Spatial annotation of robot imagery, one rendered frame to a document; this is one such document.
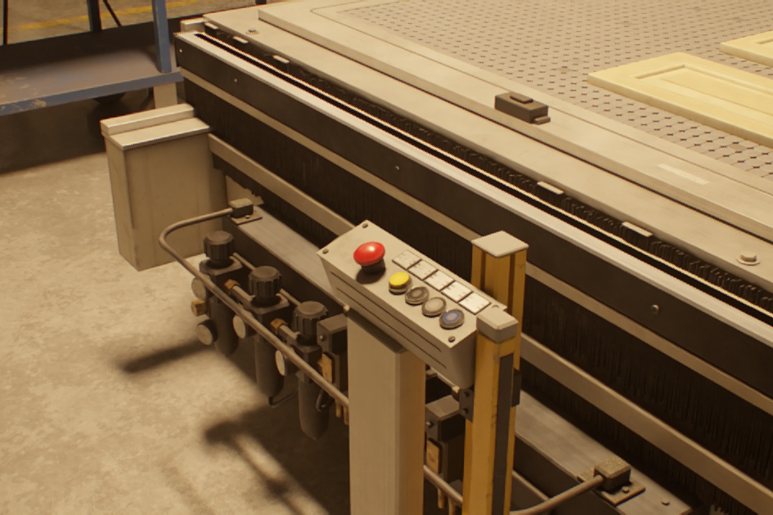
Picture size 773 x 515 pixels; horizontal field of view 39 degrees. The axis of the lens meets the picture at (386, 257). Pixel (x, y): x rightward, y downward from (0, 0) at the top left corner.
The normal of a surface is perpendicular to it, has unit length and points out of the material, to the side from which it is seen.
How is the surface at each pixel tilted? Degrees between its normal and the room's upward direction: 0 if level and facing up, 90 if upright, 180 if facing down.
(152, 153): 90
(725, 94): 0
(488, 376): 90
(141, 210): 90
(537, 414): 0
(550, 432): 0
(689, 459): 90
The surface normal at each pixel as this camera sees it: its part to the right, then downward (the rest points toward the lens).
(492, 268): -0.82, 0.26
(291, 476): 0.00, -0.89
